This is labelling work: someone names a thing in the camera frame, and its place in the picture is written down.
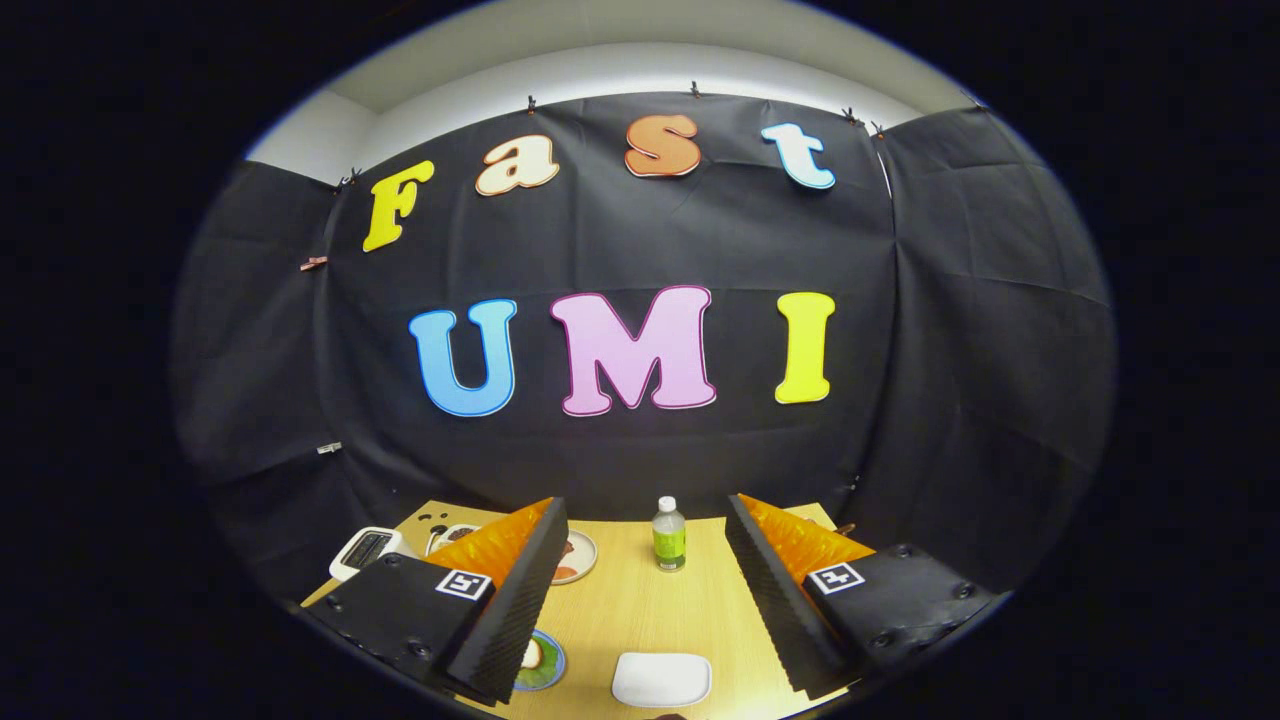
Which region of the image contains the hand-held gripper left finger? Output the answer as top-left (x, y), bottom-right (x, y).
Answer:
top-left (300, 497), bottom-right (571, 706)

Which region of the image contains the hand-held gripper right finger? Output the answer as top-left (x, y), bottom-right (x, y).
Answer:
top-left (724, 493), bottom-right (1001, 701)

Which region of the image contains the blue round plate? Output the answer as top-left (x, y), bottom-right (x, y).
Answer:
top-left (513, 628), bottom-right (567, 693)

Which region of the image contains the white round plate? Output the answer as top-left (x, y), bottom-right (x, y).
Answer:
top-left (550, 530), bottom-right (599, 586)

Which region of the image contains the green label water bottle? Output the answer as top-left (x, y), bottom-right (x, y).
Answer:
top-left (652, 496), bottom-right (688, 573)

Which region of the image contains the white square plate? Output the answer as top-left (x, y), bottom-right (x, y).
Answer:
top-left (611, 652), bottom-right (713, 709)

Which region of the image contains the white toaster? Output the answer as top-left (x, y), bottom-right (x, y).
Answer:
top-left (329, 526), bottom-right (421, 583)

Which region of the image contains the black backdrop cloth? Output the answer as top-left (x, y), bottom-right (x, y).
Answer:
top-left (170, 92), bottom-right (1116, 601)

